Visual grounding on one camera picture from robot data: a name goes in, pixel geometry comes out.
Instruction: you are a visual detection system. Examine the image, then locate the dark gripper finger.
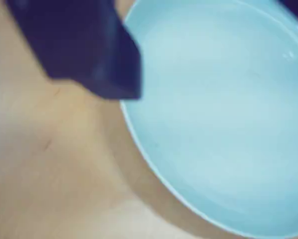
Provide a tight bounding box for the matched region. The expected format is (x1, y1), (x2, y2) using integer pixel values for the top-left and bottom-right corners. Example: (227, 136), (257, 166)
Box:
(5, 0), (143, 101)

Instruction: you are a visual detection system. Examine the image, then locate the light green shallow bowl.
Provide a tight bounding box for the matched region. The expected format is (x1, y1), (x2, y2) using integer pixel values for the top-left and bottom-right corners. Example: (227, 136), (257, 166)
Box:
(120, 0), (298, 239)

